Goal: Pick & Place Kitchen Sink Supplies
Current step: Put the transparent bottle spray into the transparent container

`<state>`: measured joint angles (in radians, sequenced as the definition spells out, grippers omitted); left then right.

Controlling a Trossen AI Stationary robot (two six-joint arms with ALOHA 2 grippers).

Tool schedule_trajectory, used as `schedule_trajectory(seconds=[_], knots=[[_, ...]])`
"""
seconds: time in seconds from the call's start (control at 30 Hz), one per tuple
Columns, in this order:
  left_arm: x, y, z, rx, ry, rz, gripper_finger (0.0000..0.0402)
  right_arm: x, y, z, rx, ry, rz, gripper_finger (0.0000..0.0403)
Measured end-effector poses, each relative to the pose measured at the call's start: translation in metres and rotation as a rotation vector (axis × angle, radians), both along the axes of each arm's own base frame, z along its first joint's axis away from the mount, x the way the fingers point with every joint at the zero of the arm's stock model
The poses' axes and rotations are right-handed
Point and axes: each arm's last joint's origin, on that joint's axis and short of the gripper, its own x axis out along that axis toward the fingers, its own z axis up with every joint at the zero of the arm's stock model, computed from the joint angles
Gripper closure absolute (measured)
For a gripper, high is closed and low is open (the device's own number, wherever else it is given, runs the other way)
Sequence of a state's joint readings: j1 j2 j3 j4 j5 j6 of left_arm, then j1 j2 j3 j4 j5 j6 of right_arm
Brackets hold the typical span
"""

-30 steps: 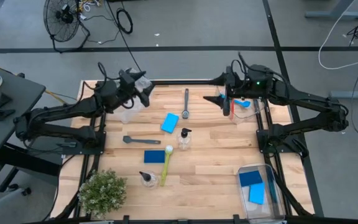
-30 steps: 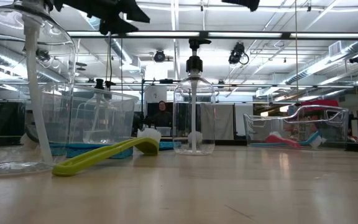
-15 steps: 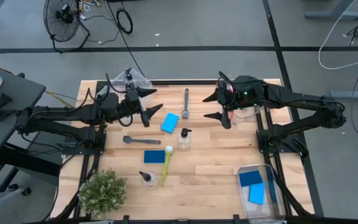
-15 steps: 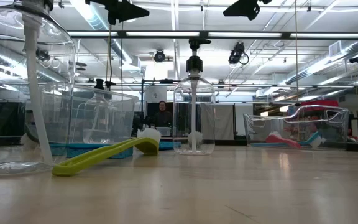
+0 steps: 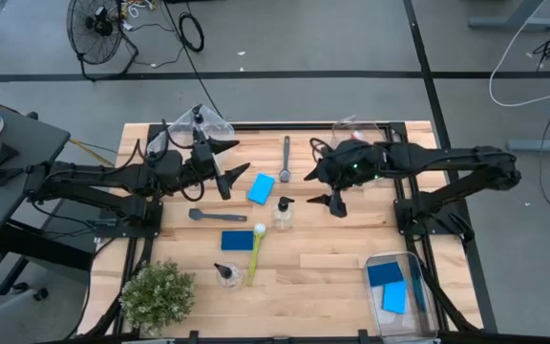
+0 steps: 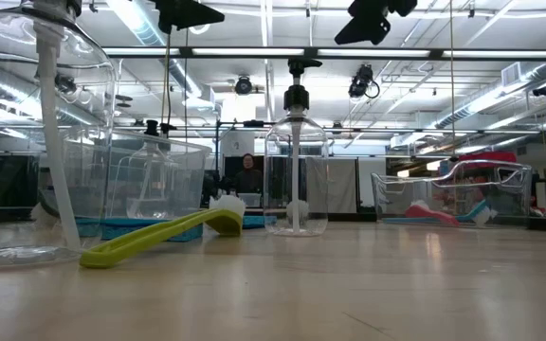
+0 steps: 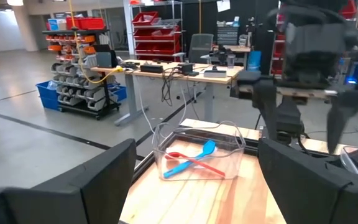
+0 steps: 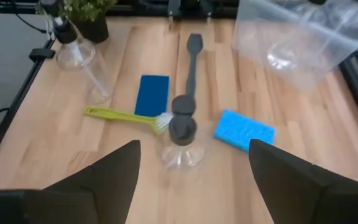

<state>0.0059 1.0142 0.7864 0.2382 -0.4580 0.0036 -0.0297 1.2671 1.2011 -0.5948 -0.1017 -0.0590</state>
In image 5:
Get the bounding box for black floor fan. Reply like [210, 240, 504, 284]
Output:
[66, 0, 140, 82]

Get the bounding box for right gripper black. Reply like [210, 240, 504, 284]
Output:
[303, 139, 386, 219]

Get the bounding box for light blue sponge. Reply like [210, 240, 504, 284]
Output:
[246, 172, 277, 206]
[381, 280, 409, 315]

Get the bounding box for clear bin with handle cutouts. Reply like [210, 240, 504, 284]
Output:
[330, 116, 387, 144]

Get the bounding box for dark blue sponge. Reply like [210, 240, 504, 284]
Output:
[366, 261, 405, 288]
[220, 229, 256, 252]

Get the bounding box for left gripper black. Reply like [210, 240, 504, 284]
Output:
[153, 127, 251, 201]

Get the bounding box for grey spoon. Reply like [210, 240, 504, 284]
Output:
[278, 135, 292, 184]

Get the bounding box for small black plastic part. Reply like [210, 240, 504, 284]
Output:
[0, 141, 21, 167]
[0, 165, 25, 187]

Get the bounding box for narrow clear plastic bin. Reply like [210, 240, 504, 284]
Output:
[363, 250, 441, 343]

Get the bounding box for artificial green plant white flowers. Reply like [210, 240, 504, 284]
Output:
[119, 260, 197, 335]

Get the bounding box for long white floor cable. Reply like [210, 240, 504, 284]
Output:
[488, 0, 550, 109]

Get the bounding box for grey desk leg frame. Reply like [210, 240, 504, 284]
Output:
[468, 0, 550, 30]

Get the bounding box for tangled white yellow cables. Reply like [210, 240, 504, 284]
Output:
[121, 0, 159, 20]

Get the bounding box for clear soap bottle black pump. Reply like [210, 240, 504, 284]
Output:
[270, 195, 297, 233]
[179, 107, 219, 144]
[212, 261, 245, 290]

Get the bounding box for dark grey scraper brush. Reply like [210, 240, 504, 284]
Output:
[188, 207, 248, 224]

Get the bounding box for office chair base with casters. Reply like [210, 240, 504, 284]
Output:
[0, 281, 51, 341]

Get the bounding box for yellow cable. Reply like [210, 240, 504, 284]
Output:
[68, 137, 116, 167]

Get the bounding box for black aluminium table frame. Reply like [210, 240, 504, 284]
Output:
[76, 121, 498, 344]

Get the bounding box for coiled black cable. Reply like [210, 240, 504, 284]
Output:
[178, 11, 206, 54]

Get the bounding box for large square clear plastic tub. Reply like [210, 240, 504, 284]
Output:
[146, 104, 236, 166]

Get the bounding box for grey desk foot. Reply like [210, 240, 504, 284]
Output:
[507, 128, 550, 154]

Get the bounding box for green dish brush white bristles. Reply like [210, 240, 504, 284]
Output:
[244, 222, 268, 288]

